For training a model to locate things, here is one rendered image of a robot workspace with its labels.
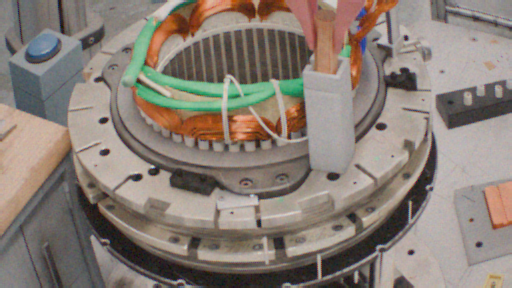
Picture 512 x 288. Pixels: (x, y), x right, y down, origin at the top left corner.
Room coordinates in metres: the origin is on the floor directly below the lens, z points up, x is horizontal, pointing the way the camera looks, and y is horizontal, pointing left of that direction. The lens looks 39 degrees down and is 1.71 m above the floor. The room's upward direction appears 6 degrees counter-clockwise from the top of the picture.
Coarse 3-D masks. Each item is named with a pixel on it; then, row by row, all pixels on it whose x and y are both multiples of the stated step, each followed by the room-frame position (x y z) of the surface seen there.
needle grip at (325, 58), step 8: (320, 16) 0.73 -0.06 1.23; (328, 16) 0.73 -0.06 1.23; (336, 16) 0.73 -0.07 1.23; (320, 24) 0.72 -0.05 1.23; (328, 24) 0.72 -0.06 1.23; (320, 32) 0.72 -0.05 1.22; (328, 32) 0.72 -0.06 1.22; (320, 40) 0.72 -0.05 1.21; (328, 40) 0.72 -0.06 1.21; (320, 48) 0.72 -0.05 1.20; (328, 48) 0.72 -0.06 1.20; (320, 56) 0.72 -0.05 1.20; (328, 56) 0.72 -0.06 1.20; (336, 56) 0.73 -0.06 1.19; (320, 64) 0.72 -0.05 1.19; (328, 64) 0.72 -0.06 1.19; (336, 64) 0.73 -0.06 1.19; (328, 72) 0.72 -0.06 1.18; (336, 72) 0.73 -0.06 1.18
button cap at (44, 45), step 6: (42, 36) 1.05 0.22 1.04; (48, 36) 1.05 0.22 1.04; (54, 36) 1.05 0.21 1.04; (36, 42) 1.04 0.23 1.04; (42, 42) 1.04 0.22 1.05; (48, 42) 1.04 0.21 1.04; (54, 42) 1.03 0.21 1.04; (30, 48) 1.03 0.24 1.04; (36, 48) 1.03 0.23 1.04; (42, 48) 1.03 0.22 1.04; (48, 48) 1.02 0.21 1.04; (54, 48) 1.03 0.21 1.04; (30, 54) 1.02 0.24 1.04; (36, 54) 1.02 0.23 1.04; (42, 54) 1.02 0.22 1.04; (48, 54) 1.02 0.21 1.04
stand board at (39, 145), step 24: (0, 120) 0.88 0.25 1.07; (24, 120) 0.87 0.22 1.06; (0, 144) 0.84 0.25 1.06; (24, 144) 0.83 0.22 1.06; (48, 144) 0.83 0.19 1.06; (24, 168) 0.80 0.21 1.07; (48, 168) 0.81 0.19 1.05; (0, 192) 0.77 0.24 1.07; (24, 192) 0.78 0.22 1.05; (0, 216) 0.74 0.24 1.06
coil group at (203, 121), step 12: (192, 120) 0.75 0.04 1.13; (204, 120) 0.75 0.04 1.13; (216, 120) 0.74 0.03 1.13; (228, 120) 0.74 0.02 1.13; (240, 120) 0.74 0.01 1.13; (252, 120) 0.74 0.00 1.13; (264, 120) 0.74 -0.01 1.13; (192, 132) 0.75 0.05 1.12; (204, 132) 0.74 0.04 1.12; (216, 132) 0.74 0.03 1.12; (252, 132) 0.74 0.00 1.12; (264, 132) 0.74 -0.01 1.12
